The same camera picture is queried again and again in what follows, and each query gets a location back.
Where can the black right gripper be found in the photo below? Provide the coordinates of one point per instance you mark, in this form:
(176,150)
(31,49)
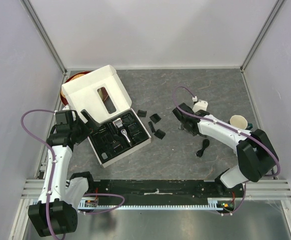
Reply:
(194,133)

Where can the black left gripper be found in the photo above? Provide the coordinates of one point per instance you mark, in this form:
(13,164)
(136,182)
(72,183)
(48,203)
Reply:
(87,130)

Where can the black comb guard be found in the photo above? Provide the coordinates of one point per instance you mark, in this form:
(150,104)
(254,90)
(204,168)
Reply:
(117,147)
(155,118)
(141,113)
(159,134)

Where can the white cardboard clipper box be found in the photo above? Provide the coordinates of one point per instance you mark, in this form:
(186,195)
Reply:
(100,92)

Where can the small black clipper attachment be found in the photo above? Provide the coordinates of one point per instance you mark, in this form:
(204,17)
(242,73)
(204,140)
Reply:
(151,126)

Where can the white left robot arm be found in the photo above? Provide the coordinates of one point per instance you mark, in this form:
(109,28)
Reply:
(56,210)

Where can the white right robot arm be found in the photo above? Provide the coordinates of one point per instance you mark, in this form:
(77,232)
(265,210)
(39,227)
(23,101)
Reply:
(255,153)

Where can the black plastic box tray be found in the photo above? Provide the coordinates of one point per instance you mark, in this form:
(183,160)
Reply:
(101,140)

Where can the green ceramic mug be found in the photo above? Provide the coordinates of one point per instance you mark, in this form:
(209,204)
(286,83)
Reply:
(239,121)

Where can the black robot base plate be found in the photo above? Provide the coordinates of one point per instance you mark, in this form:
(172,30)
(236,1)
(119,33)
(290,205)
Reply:
(155,193)

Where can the grey slotted cable duct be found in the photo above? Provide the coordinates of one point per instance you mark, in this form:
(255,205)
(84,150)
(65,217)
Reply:
(211,205)

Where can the aluminium front frame rail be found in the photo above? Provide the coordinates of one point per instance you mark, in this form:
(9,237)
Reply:
(265,189)

